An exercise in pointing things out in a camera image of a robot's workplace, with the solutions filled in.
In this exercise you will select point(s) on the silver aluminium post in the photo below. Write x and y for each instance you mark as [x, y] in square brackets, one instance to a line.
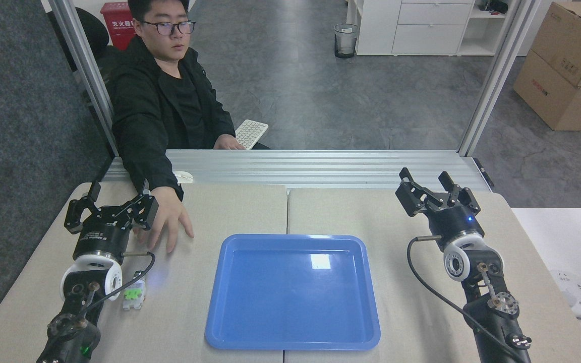
[86, 70]
[497, 75]

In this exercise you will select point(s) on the person's left hand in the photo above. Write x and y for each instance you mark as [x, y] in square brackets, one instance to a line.
[227, 143]

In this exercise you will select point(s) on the white computer mouse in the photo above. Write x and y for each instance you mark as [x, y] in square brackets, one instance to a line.
[185, 176]

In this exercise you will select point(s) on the person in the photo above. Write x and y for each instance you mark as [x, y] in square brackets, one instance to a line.
[144, 111]

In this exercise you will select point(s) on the white side table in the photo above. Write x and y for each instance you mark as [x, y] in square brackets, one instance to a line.
[563, 237]

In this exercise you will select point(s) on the grey mesh waste bin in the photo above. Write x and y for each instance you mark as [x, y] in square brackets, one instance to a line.
[346, 40]

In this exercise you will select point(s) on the black rail end bracket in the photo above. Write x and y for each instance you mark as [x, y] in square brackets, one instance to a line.
[484, 173]

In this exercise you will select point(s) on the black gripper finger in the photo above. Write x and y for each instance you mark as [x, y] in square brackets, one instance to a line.
[414, 196]
[141, 212]
[74, 212]
[467, 199]

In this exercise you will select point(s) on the red fire equipment box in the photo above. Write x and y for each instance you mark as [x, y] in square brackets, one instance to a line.
[116, 25]

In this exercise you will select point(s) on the brown cardboard box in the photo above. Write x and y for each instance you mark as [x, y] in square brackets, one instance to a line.
[553, 98]
[568, 40]

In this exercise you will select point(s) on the white green switch part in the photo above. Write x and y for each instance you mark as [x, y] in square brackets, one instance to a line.
[134, 296]

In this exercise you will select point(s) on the silver aluminium rail platform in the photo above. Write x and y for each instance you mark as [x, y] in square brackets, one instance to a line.
[321, 169]

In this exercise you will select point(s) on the white power strip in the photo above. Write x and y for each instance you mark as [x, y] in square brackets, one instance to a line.
[575, 295]

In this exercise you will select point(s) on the person's right hand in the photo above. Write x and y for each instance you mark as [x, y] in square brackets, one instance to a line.
[169, 217]

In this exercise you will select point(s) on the white drawer cabinet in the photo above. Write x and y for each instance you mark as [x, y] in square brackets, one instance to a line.
[421, 30]

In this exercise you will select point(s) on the white keyboard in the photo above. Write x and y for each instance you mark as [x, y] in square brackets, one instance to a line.
[251, 132]

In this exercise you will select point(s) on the small black equipment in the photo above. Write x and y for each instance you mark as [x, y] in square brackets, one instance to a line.
[495, 6]

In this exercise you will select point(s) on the black office chair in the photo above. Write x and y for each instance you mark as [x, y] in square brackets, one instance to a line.
[94, 35]

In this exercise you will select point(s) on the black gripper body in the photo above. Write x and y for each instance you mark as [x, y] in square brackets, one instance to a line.
[454, 224]
[101, 239]

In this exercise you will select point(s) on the blue plastic tray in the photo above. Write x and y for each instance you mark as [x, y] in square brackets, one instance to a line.
[293, 307]

